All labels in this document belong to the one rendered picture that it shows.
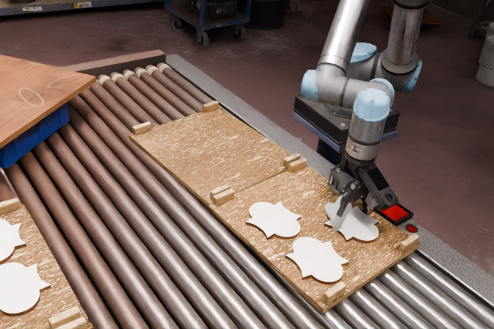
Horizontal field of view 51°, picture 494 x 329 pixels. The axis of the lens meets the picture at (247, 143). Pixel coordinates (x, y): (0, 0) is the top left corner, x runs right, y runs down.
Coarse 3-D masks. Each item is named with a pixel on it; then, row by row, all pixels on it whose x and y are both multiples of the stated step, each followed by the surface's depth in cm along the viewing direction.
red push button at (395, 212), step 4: (392, 208) 139; (396, 208) 139; (400, 208) 140; (384, 212) 137; (388, 212) 138; (392, 212) 138; (396, 212) 138; (400, 212) 138; (404, 212) 138; (392, 216) 136; (396, 216) 137; (400, 216) 137
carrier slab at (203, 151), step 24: (192, 120) 169; (216, 120) 170; (144, 144) 155; (168, 144) 156; (192, 144) 157; (216, 144) 158; (240, 144) 159; (264, 144) 160; (168, 168) 145; (192, 168) 146; (216, 168) 147; (240, 168) 148; (264, 168) 149; (192, 192) 139
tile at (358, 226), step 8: (352, 208) 135; (328, 216) 132; (352, 216) 132; (360, 216) 133; (328, 224) 129; (344, 224) 129; (352, 224) 130; (360, 224) 130; (368, 224) 130; (376, 224) 132; (344, 232) 127; (352, 232) 127; (360, 232) 127; (368, 232) 128; (376, 232) 128; (360, 240) 125; (368, 240) 125
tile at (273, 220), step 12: (264, 204) 133; (276, 204) 134; (252, 216) 129; (264, 216) 130; (276, 216) 130; (288, 216) 130; (300, 216) 131; (264, 228) 126; (276, 228) 126; (288, 228) 126
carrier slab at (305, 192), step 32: (256, 192) 139; (288, 192) 140; (320, 192) 141; (224, 224) 130; (320, 224) 130; (384, 224) 132; (352, 256) 121; (384, 256) 122; (320, 288) 112; (352, 288) 113
